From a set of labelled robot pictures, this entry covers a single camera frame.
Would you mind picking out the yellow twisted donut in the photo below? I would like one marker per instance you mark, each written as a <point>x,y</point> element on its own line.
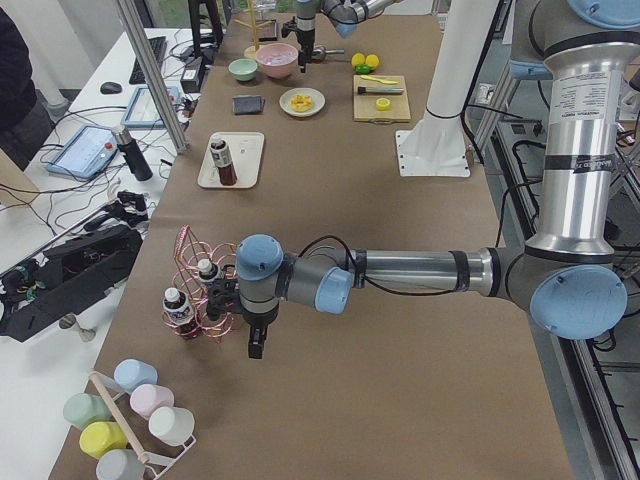
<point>301,103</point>

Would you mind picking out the pink bowl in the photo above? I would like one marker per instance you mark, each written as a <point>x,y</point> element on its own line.
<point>277,60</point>

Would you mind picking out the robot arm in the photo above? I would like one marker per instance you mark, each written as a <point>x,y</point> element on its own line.
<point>344,16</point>

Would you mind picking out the bottle in rack rear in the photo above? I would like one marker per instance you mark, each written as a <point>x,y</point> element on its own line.
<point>208,272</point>

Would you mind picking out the pink cup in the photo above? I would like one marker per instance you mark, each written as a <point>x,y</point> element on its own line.
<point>147,398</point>

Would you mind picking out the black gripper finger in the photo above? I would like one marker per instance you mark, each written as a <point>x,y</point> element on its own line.
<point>256,342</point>
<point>303,59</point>

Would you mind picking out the blue teach pendant rear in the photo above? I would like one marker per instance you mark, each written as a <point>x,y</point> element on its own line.
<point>141,112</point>

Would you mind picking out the black power adapter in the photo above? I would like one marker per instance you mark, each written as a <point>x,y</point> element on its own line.
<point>193,75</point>

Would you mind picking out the copper wire bottle rack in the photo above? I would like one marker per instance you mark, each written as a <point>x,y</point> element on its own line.
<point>188,250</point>

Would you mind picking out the black equipment case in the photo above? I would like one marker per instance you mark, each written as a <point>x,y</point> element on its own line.
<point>74,276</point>

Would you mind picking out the wooden mug tree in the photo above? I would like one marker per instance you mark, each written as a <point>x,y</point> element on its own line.
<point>256,11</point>

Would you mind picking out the black thermos bottle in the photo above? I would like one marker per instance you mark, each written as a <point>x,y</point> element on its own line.
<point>132,153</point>

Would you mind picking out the green bowl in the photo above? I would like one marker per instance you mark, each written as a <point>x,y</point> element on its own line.
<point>243,69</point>

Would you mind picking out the white wire cup rack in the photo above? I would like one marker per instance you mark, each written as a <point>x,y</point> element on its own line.
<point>157,465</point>

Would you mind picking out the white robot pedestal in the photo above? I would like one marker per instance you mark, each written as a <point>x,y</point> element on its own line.
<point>436,145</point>

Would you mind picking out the dark red drink bottle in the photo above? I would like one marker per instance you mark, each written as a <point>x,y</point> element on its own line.
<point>222,160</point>

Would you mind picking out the green cup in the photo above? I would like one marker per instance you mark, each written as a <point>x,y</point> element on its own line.
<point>83,409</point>

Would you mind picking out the bottle in rack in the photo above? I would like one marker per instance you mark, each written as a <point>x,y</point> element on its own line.
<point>208,272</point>
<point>178,311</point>

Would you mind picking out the cream plastic tray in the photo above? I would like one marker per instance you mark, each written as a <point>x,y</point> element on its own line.
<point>245,152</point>

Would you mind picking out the grey black tube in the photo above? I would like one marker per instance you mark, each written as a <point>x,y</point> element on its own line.
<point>365,90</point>

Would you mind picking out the black computer mouse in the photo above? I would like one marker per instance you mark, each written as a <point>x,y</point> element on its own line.
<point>110,88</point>

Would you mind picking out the white cup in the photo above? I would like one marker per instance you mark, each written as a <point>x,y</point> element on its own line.
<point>172,425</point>

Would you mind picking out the bottle in rack front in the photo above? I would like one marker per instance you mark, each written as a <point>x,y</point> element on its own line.
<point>178,311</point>

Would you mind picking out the yellow plastic knife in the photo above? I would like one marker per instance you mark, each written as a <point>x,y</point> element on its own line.
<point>380,80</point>

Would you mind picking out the white round plate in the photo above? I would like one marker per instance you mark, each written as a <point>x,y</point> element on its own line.
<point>318,97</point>

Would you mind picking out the metal scoop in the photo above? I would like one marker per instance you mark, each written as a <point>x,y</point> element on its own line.
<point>320,53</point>

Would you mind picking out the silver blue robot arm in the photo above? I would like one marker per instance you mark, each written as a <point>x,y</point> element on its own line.
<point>562,277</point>

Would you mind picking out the blue teach pendant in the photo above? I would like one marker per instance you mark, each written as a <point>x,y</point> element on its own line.
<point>87,154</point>
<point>141,112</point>

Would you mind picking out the grey folded cloth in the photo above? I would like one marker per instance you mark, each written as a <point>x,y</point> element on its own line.
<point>247,104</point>

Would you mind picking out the wooden cutting board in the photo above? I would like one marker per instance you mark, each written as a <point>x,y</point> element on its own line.
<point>364,109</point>

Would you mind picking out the blue cup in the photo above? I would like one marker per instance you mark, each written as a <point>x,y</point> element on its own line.
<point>132,373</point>

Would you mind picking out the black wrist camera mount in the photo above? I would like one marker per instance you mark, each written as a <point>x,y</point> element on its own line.
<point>222,298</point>

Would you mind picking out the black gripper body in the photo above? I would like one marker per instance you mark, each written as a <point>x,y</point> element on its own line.
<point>257,320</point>
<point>304,39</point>

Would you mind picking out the aluminium frame post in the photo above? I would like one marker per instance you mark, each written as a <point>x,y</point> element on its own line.
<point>137,36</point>

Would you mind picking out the grey cup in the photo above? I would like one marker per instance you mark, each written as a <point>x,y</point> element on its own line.
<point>120,464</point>

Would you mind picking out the dark wooden box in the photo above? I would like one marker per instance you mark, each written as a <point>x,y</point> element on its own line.
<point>268,31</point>

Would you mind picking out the yellow cup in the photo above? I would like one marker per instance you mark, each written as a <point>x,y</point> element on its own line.
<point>100,437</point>

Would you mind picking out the yellow lemon half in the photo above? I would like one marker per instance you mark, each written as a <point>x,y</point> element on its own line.
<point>383,104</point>

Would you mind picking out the blue teach pendant front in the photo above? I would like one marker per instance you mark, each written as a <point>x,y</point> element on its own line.
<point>87,154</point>

